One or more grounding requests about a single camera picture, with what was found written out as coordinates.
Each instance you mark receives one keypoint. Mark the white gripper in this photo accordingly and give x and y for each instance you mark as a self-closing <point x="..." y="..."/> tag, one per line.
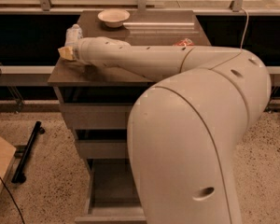
<point x="77" y="51"/>

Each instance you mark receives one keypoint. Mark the clear plastic water bottle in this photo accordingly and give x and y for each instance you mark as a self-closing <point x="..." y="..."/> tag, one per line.
<point x="73" y="34"/>

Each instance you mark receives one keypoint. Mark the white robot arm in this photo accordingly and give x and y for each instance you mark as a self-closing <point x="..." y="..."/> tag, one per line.
<point x="183" y="130"/>

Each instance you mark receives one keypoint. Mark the grey drawer cabinet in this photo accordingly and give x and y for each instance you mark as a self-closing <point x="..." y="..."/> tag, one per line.
<point x="76" y="83"/>

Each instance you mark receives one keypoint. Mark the top drawer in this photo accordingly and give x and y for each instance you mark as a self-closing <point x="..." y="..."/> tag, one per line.
<point x="95" y="117"/>

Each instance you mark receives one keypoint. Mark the middle drawer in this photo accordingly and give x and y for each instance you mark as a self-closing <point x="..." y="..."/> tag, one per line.
<point x="102" y="144"/>

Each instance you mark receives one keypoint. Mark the open bottom drawer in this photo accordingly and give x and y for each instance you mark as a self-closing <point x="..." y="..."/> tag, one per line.
<point x="112" y="196"/>

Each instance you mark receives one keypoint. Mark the white bowl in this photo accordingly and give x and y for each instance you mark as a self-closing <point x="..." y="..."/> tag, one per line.
<point x="113" y="18"/>

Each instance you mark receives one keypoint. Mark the crushed red soda can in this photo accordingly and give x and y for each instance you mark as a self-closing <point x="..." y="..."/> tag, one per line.
<point x="184" y="42"/>

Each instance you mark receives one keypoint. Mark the black bar on floor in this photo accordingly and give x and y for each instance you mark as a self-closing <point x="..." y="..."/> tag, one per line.
<point x="19" y="176"/>

